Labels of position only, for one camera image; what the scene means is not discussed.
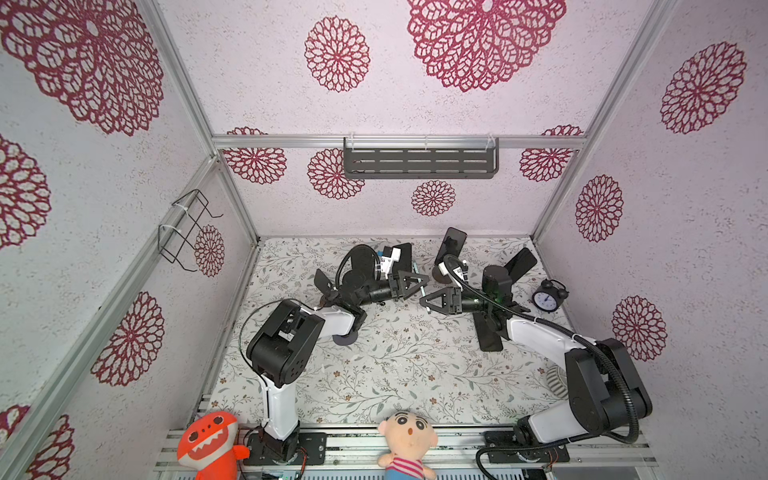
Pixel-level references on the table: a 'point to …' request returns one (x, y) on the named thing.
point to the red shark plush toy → (208, 445)
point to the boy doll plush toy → (409, 437)
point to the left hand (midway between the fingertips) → (427, 285)
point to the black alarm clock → (549, 295)
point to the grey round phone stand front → (346, 340)
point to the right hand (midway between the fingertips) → (423, 302)
